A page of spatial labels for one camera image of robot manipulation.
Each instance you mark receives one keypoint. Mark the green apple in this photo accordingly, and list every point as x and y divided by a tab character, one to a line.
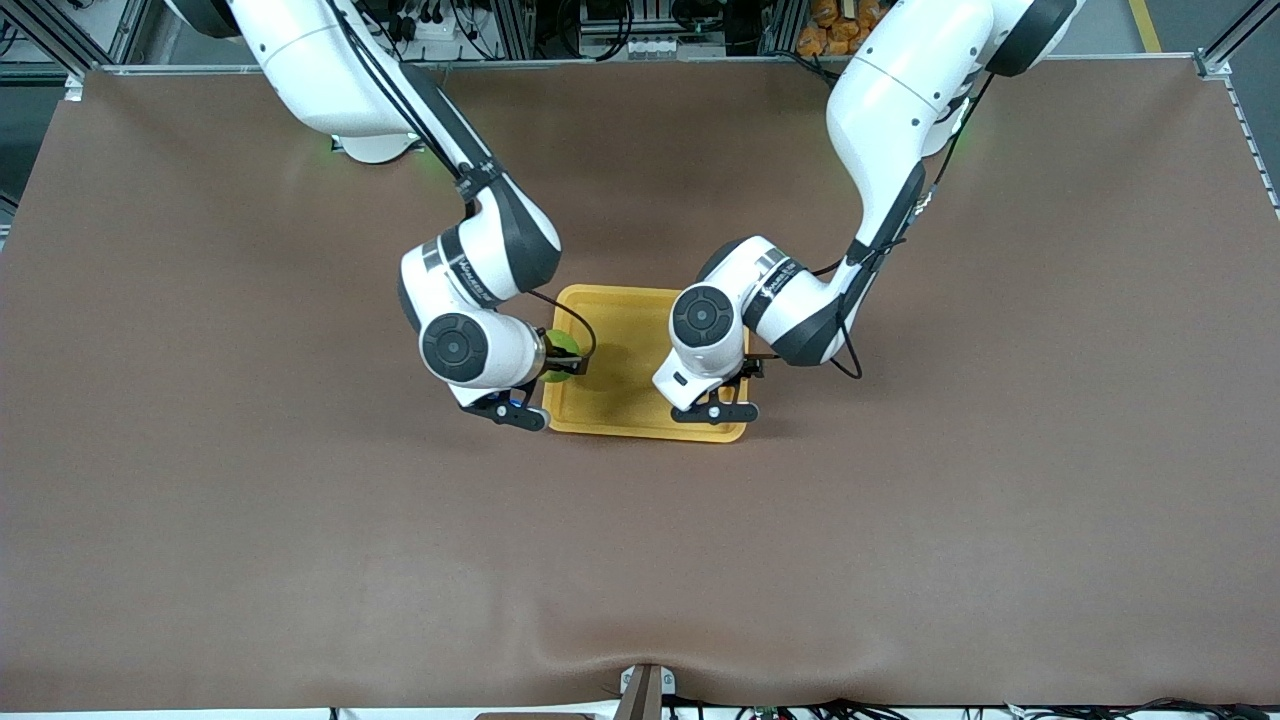
560	343

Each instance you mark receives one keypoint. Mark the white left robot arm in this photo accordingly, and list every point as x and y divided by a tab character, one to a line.
900	100

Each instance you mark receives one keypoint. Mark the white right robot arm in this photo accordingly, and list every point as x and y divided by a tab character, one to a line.
320	70

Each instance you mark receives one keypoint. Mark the yellow plastic tray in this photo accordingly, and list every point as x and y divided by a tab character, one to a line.
620	390

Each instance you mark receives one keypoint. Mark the brown table mat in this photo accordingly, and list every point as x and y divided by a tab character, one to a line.
300	560

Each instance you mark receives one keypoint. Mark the orange toy food pile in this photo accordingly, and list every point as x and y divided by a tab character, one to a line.
830	25

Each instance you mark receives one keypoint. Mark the white power strip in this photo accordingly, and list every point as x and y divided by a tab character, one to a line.
435	27

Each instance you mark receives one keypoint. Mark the grey camera pole mount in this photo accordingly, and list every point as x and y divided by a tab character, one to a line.
646	692

